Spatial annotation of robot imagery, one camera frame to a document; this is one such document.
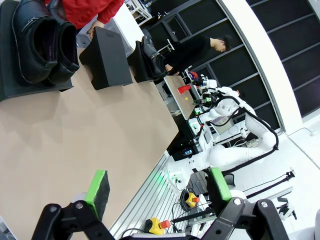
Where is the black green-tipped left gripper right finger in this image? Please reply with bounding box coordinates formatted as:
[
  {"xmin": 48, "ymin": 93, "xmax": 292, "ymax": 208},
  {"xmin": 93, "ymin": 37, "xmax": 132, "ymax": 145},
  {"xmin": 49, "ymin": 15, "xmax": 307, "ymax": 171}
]
[{"xmin": 199, "ymin": 166, "xmax": 289, "ymax": 240}]

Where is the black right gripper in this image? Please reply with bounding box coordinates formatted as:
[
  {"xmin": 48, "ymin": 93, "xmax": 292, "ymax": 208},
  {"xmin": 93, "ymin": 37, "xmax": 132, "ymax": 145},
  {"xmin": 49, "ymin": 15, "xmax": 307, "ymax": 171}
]
[{"xmin": 198, "ymin": 93, "xmax": 217, "ymax": 106}]

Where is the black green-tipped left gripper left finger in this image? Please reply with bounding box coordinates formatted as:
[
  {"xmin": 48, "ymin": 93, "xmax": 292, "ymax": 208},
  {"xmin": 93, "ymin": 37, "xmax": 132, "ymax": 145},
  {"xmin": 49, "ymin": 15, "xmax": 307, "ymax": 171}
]
[{"xmin": 30, "ymin": 169, "xmax": 112, "ymax": 240}]

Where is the black leather loafer shoe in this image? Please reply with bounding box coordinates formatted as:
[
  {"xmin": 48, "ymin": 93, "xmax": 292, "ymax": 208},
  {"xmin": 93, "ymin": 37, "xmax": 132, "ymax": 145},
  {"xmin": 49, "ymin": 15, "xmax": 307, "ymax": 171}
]
[
  {"xmin": 46, "ymin": 0, "xmax": 81, "ymax": 87},
  {"xmin": 140, "ymin": 35, "xmax": 169, "ymax": 81},
  {"xmin": 11, "ymin": 0, "xmax": 60, "ymax": 85}
]

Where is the person's left forearm red sleeve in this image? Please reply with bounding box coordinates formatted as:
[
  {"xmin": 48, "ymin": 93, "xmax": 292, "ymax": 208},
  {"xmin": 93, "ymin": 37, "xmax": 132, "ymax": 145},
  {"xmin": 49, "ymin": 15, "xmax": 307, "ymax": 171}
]
[{"xmin": 96, "ymin": 0, "xmax": 125, "ymax": 25}]

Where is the standing person in black clothes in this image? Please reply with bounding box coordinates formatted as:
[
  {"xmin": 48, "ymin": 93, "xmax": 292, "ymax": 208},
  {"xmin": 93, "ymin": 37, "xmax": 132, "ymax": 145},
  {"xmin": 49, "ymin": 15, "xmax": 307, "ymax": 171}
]
[{"xmin": 163, "ymin": 34, "xmax": 235, "ymax": 77}]

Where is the black shoe stand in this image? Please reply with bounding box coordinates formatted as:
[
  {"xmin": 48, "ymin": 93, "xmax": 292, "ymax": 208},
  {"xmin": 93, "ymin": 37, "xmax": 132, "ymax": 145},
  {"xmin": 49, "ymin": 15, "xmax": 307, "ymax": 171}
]
[
  {"xmin": 131, "ymin": 40, "xmax": 166, "ymax": 84},
  {"xmin": 78, "ymin": 26, "xmax": 134, "ymax": 92},
  {"xmin": 0, "ymin": 0, "xmax": 75, "ymax": 103}
]

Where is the person torso in red jacket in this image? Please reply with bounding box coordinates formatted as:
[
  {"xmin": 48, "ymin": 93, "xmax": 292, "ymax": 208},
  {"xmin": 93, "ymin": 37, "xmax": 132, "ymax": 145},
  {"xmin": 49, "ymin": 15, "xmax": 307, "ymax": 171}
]
[{"xmin": 60, "ymin": 0, "xmax": 101, "ymax": 30}]

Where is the person's left hand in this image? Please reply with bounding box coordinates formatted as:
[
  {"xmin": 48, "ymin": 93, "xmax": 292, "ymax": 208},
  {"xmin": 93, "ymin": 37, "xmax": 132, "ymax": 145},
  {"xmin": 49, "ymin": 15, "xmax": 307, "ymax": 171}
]
[{"xmin": 86, "ymin": 20, "xmax": 105, "ymax": 39}]

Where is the red plastic cup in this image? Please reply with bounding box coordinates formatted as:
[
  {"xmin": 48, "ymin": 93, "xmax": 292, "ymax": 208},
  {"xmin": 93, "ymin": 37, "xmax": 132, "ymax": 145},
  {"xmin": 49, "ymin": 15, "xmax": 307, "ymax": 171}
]
[{"xmin": 177, "ymin": 84, "xmax": 191, "ymax": 96}]

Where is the brown wooden background table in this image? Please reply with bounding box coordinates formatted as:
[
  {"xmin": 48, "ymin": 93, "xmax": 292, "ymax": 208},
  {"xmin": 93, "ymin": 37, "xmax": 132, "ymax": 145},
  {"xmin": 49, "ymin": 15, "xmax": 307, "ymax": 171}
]
[{"xmin": 163, "ymin": 74, "xmax": 200, "ymax": 121}]

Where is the yellow emergency stop button box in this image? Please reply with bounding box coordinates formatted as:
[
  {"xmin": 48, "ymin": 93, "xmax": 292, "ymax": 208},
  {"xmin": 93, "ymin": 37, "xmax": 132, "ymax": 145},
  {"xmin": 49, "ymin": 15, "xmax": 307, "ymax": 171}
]
[
  {"xmin": 145, "ymin": 216, "xmax": 173, "ymax": 236},
  {"xmin": 184, "ymin": 191, "xmax": 201, "ymax": 209}
]

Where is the small monitor screen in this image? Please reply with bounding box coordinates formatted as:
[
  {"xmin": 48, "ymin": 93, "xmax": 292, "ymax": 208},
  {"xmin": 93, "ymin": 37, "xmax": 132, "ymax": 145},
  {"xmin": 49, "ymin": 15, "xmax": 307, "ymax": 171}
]
[{"xmin": 210, "ymin": 115, "xmax": 235, "ymax": 135}]

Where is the black robot control box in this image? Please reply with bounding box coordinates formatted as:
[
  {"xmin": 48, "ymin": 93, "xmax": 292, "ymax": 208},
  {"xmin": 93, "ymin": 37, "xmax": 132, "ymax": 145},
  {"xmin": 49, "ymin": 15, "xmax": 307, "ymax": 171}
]
[{"xmin": 166, "ymin": 139, "xmax": 201, "ymax": 162}]

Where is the large white table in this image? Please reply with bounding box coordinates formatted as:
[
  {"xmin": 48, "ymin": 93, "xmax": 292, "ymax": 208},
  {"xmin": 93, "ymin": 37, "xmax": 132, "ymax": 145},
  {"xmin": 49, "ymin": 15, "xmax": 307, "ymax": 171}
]
[{"xmin": 112, "ymin": 2, "xmax": 145, "ymax": 51}]

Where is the grey aluminium table frame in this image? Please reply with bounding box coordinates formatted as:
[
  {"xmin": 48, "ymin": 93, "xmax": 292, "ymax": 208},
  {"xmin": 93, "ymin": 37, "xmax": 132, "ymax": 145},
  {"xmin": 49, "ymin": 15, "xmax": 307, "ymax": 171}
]
[{"xmin": 106, "ymin": 151, "xmax": 181, "ymax": 239}]

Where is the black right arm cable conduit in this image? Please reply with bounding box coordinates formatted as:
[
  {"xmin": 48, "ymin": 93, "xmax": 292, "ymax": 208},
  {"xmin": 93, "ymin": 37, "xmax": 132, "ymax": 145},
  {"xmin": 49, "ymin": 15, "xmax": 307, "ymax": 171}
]
[{"xmin": 216, "ymin": 94, "xmax": 280, "ymax": 174}]

